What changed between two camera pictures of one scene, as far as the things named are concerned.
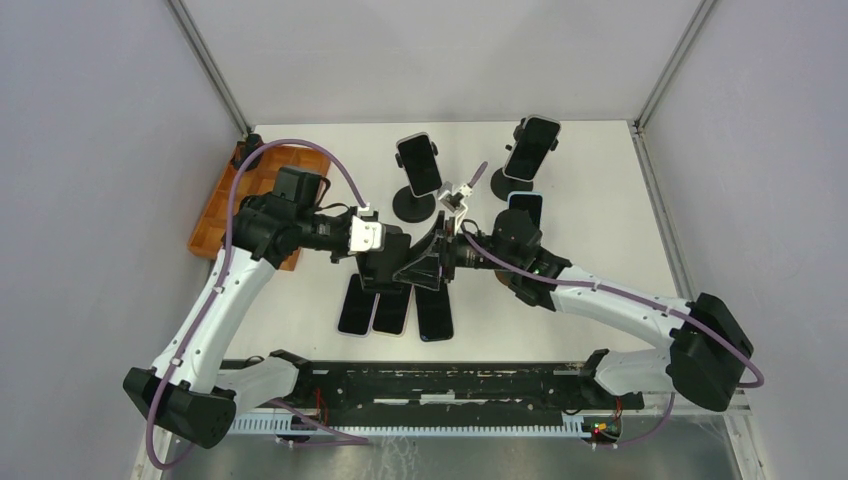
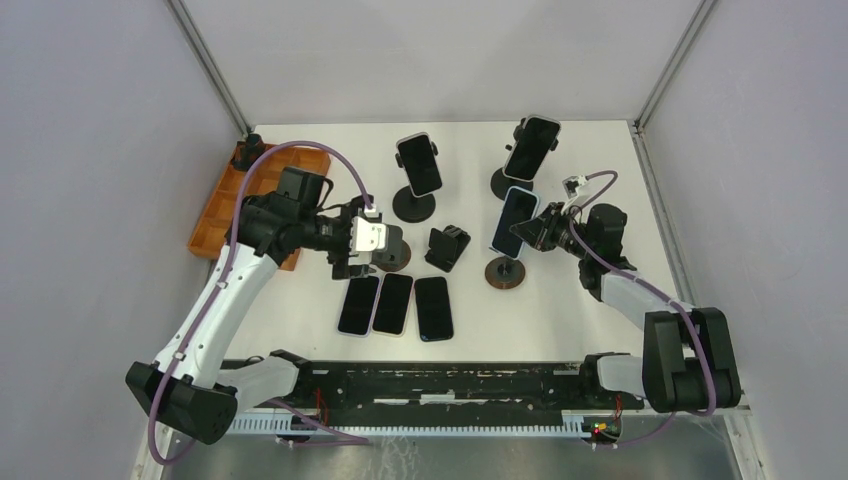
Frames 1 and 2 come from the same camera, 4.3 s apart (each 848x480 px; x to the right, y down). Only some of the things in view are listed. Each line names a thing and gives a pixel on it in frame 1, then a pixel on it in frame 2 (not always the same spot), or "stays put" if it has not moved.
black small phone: (434, 312) stays put
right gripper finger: (424, 271) to (534, 231)
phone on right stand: (531, 148) stays put
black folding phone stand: (376, 269) to (347, 271)
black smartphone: (355, 313) stays put
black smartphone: (391, 312) stays put
